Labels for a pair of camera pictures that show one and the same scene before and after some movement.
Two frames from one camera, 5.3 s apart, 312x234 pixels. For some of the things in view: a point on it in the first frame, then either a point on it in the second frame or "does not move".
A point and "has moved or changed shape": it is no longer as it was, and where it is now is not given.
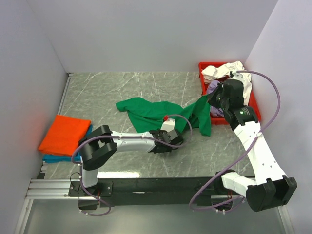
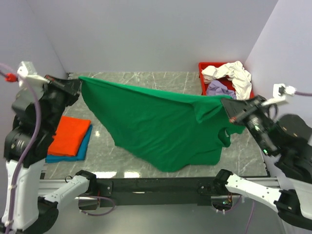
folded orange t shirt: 64,135 does not move
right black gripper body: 217,98 to 245,112
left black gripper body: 175,136 to 59,88
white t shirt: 211,73 does not move
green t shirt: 146,115 has moved or changed shape
